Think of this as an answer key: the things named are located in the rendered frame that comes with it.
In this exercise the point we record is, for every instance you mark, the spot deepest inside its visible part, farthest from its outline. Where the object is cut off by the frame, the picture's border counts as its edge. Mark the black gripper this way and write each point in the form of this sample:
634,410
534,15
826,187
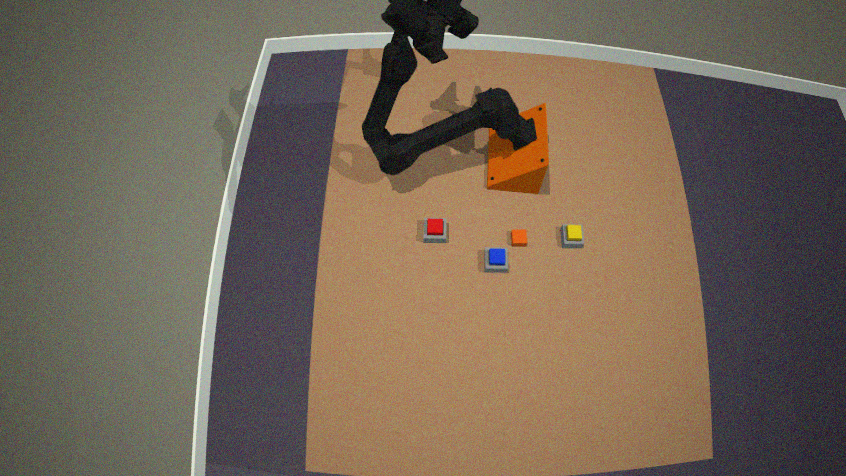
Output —
463,23

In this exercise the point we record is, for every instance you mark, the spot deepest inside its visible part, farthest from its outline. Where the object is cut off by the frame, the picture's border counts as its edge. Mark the red button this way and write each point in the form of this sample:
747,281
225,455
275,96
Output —
435,230

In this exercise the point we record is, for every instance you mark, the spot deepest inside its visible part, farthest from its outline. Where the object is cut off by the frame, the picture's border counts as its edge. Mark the yellow button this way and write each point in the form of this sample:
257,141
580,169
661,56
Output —
572,236

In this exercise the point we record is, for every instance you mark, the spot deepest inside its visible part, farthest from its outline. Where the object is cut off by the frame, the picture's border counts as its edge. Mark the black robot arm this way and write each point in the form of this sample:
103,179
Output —
494,108

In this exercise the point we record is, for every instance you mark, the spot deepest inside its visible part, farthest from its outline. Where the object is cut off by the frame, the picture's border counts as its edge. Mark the blue button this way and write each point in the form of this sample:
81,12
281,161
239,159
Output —
495,260

